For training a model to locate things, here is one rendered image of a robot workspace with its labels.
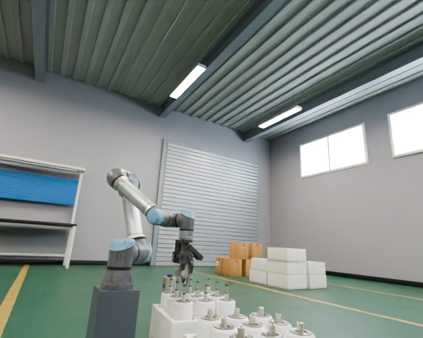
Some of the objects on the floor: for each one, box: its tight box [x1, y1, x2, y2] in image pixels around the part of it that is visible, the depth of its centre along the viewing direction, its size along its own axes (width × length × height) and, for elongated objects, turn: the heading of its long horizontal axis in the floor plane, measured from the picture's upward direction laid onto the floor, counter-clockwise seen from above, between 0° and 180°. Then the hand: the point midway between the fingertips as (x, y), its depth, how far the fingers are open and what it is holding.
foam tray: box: [149, 304, 221, 338], centre depth 144 cm, size 39×39×18 cm
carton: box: [222, 258, 242, 276], centre depth 509 cm, size 30×24×30 cm
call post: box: [162, 277, 177, 293], centre depth 168 cm, size 7×7×31 cm
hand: (186, 280), depth 136 cm, fingers open, 3 cm apart
